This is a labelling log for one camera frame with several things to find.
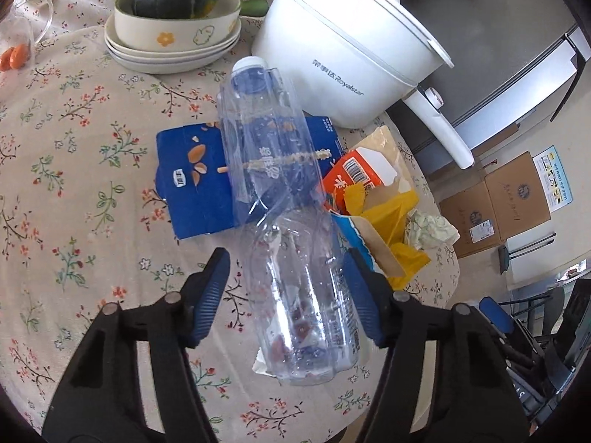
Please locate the beige floral tablecloth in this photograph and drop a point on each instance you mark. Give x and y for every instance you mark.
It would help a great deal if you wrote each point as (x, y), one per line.
(92, 194)

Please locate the orange white packet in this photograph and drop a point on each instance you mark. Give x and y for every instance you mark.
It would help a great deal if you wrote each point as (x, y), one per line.
(351, 170)

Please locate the glass pitcher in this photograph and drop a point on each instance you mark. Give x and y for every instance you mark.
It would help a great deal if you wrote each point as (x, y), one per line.
(39, 14)

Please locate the wall notice sheet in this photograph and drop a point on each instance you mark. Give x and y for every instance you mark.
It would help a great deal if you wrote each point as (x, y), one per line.
(551, 175)

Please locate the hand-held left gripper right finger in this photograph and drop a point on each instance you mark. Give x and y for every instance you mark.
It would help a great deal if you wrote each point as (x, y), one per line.
(364, 300)

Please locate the grey dustpan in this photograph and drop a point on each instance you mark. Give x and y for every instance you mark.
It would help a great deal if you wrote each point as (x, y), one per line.
(512, 256)

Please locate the grey refrigerator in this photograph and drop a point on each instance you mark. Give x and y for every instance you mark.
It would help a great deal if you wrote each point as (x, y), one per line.
(508, 32)

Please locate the torn blue white wrapper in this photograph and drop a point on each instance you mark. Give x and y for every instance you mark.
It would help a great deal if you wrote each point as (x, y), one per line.
(358, 236)

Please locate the white pot lid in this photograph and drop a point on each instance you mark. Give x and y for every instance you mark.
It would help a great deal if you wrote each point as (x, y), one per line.
(364, 9)

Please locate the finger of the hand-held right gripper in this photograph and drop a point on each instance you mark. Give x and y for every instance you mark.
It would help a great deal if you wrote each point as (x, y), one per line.
(561, 360)
(496, 314)

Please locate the small orange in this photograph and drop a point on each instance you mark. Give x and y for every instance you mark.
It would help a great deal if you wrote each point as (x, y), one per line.
(7, 60)
(21, 55)

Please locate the beige paper bag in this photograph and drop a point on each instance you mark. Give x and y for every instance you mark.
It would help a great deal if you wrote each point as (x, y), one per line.
(385, 143)

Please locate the brown cardboard box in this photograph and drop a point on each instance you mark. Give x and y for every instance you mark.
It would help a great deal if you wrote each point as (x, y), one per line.
(517, 194)
(471, 221)

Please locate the flattened blue carton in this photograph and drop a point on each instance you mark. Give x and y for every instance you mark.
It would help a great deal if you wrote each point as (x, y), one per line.
(194, 203)

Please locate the black chair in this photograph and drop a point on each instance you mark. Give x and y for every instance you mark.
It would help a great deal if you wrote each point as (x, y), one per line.
(554, 304)

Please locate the clear plastic bottle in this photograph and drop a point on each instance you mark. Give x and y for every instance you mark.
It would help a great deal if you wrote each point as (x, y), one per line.
(277, 194)

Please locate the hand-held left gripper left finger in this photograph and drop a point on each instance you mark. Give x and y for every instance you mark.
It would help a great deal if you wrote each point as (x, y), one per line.
(207, 300)

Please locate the cream flower bowl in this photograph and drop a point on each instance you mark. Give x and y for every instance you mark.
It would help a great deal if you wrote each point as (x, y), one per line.
(184, 37)

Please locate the green cucumber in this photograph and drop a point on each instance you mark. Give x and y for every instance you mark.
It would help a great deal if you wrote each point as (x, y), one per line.
(254, 8)

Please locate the white electric pot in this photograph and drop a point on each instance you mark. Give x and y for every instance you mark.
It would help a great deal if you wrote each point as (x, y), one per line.
(332, 69)

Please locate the crumpled white tissue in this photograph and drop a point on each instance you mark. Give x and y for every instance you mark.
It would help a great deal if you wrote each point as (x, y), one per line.
(431, 230)

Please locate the yellow paper bag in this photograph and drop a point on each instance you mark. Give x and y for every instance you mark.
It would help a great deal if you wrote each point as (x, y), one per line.
(392, 221)

